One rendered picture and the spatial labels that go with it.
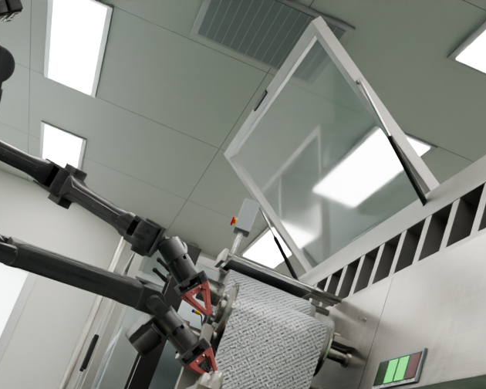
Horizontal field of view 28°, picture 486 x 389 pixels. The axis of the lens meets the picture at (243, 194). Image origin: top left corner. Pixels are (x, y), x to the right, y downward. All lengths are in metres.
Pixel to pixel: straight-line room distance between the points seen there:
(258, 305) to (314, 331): 0.15
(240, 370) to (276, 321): 0.15
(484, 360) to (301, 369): 0.73
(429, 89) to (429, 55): 0.29
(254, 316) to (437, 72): 2.13
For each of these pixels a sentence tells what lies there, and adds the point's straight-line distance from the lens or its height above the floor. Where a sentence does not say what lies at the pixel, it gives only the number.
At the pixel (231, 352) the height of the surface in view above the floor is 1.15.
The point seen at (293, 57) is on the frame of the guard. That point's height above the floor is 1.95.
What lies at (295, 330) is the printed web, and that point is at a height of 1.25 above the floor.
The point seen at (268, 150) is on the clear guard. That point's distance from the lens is 3.08.
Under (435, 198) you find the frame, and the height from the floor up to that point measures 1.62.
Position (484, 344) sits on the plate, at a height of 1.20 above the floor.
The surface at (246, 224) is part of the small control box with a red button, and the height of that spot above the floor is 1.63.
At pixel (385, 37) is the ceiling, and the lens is 4.07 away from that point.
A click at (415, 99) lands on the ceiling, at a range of 4.46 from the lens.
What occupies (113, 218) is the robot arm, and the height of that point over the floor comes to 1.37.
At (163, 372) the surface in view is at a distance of 3.30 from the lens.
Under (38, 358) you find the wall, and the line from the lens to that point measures 7.82.
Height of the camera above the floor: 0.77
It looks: 19 degrees up
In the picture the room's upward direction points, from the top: 21 degrees clockwise
